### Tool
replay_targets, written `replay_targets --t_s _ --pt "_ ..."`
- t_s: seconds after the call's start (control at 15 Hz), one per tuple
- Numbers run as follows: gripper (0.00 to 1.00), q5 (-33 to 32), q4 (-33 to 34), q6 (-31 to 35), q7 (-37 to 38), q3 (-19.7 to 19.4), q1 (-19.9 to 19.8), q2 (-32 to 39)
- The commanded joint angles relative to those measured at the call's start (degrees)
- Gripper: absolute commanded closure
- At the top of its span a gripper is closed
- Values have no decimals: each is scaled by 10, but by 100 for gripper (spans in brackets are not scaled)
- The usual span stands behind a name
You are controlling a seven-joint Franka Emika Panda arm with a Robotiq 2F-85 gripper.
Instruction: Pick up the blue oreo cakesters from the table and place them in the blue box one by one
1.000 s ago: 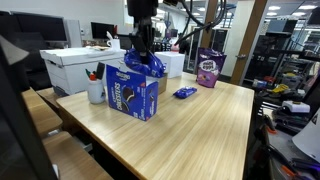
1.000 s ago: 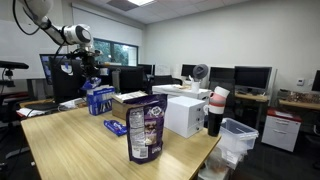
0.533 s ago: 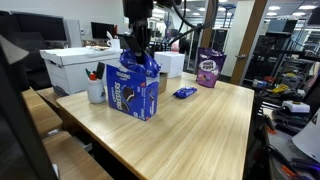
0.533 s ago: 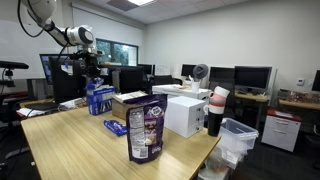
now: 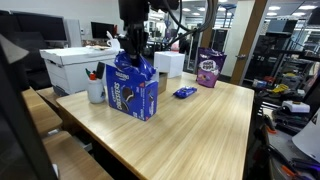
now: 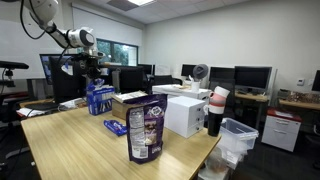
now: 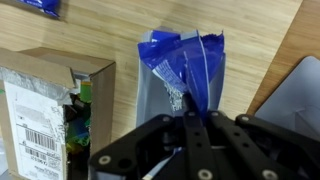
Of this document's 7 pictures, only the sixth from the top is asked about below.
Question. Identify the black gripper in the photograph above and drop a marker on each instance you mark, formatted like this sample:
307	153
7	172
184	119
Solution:
93	65

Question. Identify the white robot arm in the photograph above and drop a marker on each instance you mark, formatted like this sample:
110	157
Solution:
80	37

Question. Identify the blue Oreo Cakesters box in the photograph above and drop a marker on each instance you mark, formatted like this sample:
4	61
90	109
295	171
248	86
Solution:
100	101

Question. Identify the brown cardboard box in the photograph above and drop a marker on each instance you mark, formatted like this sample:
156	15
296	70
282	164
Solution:
120	110

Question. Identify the white cube box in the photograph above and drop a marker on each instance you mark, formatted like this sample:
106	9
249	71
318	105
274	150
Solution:
183	115

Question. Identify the white blue paper tag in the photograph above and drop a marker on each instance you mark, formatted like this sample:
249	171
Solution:
67	69

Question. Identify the black Dell monitor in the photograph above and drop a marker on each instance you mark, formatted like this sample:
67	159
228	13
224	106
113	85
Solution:
65	88

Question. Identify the window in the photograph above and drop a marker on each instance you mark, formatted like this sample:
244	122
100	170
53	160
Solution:
116	53

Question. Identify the monitor with blue screen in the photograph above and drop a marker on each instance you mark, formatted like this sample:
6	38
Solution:
46	68

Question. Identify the black keyboard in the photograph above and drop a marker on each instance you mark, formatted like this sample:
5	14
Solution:
41	106

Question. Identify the black office chair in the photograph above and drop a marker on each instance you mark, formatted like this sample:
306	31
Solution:
165	80

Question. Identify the white papers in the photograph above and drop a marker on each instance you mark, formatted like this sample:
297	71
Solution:
30	112

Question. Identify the purple snack bag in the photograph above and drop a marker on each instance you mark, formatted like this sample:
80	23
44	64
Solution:
146	130

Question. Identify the ceiling air vent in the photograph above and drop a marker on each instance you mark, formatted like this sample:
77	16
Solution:
121	4

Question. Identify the ceiling light panel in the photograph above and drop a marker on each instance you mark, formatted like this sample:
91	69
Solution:
141	2

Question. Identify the white cup with utensils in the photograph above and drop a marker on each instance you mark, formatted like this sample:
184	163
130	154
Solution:
195	86

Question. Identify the gray round fan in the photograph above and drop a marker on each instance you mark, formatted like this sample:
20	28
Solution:
200	71

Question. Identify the pink mug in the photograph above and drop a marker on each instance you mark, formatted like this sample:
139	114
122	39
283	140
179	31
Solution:
217	99

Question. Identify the black tumbler white rim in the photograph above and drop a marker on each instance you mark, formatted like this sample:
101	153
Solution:
214	125

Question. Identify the clear plastic bin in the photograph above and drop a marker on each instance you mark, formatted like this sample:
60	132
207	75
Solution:
238	135
226	158

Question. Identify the large black computer monitor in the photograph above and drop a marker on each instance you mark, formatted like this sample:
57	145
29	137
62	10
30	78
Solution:
252	77

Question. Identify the wooden office desk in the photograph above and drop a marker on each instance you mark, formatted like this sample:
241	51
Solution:
298	104
251	97

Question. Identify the white cabinet red top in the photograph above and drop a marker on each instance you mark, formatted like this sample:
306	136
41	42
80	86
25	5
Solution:
281	130

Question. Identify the brown clutter pile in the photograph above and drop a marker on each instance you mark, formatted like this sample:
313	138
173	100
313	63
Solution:
303	96

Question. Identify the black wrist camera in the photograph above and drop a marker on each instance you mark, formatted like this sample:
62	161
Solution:
77	59

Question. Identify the black camera bar on stand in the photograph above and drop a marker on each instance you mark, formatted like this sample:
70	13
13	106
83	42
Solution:
11	65

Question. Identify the white wall thermostat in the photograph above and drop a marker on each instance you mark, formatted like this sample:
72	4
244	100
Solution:
300	82

